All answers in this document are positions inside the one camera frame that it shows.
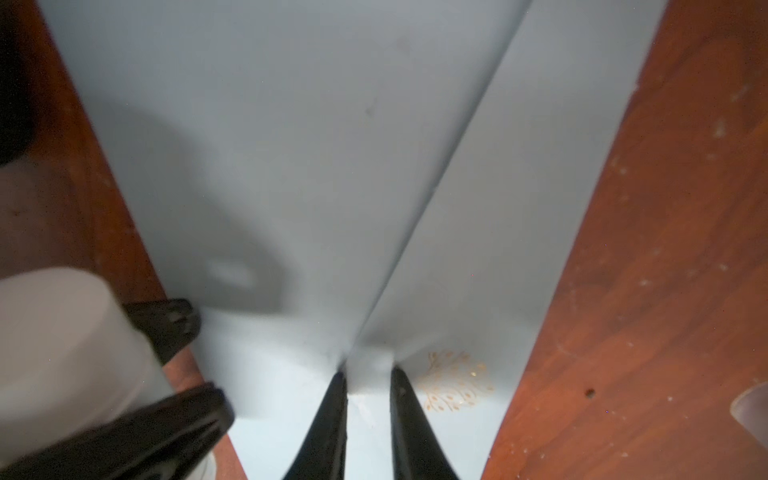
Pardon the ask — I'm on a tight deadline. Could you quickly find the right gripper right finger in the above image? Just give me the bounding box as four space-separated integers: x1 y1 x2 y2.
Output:
389 366 459 480

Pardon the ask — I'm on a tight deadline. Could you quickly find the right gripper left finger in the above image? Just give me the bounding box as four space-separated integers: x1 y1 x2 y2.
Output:
284 371 348 480

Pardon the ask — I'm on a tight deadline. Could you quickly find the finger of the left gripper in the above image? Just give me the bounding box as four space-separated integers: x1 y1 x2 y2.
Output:
123 299 201 365
1 383 235 480

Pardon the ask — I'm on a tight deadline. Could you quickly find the white glue stick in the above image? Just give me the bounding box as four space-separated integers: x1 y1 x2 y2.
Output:
0 266 217 480

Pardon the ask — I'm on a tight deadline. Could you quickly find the red black pipe wrench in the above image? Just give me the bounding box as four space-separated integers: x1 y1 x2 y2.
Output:
1 1 35 166

